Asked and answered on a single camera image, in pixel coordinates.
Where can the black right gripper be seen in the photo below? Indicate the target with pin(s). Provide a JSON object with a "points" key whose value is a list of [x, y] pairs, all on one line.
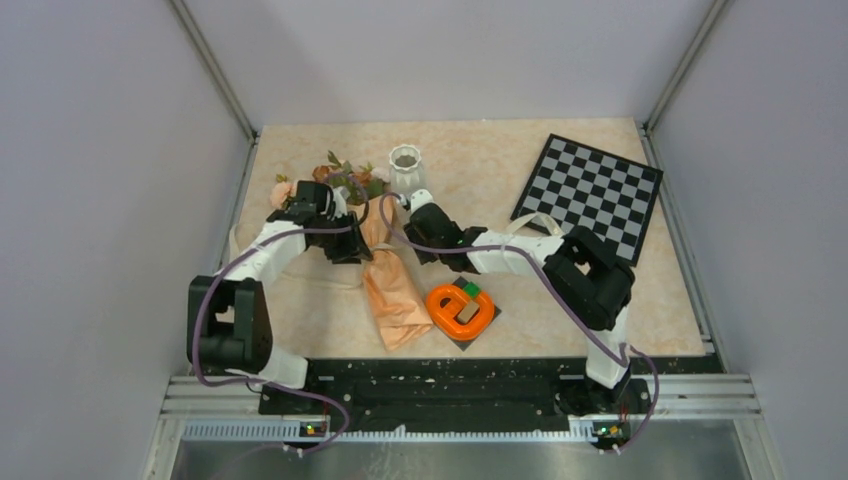
{"points": [[424, 256]]}

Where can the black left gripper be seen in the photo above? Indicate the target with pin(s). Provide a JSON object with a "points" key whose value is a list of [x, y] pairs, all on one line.
{"points": [[353, 249]]}

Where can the orange paper flower bouquet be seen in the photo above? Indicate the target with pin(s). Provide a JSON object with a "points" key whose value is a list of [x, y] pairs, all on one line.
{"points": [[393, 299]]}

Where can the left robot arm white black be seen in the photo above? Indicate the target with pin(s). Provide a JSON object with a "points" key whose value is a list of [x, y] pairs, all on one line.
{"points": [[228, 325]]}

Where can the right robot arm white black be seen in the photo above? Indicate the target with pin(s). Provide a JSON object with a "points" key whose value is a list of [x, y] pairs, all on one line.
{"points": [[583, 274]]}

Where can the white ribbed vase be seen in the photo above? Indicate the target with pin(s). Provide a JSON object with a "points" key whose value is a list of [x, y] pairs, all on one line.
{"points": [[406, 170]]}

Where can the green cube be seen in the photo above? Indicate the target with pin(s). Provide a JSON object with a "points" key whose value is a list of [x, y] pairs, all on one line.
{"points": [[471, 290]]}

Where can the tan wooden block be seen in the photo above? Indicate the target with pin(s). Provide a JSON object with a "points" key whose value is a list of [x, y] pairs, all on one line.
{"points": [[467, 313]]}

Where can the black grey checkerboard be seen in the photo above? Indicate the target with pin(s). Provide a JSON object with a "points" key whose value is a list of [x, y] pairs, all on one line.
{"points": [[580, 185]]}

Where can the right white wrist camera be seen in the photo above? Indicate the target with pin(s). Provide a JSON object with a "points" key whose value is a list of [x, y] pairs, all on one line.
{"points": [[416, 200]]}

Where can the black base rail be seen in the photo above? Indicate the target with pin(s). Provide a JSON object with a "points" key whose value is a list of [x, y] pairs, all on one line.
{"points": [[457, 395]]}

